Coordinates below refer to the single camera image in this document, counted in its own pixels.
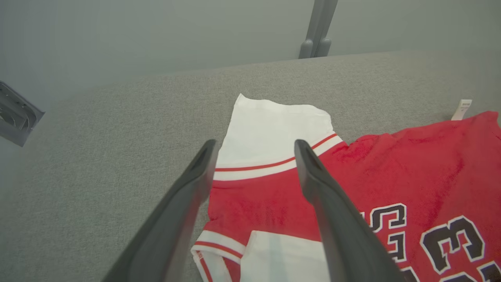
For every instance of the red white Bulls jersey shirt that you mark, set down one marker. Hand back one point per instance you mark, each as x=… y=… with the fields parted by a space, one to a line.
x=258 y=203

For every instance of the grey double partition post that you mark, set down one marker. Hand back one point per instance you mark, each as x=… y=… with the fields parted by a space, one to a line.
x=319 y=31

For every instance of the grey metal tube frame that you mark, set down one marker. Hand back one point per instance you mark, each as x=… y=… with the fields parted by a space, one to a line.
x=15 y=117

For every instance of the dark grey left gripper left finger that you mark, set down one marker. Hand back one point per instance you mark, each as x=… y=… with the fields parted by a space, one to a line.
x=172 y=227

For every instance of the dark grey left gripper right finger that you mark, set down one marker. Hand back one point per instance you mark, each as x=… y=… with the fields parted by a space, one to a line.
x=344 y=235

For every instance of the grey fabric sofa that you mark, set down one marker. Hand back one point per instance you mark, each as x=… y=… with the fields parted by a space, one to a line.
x=98 y=156

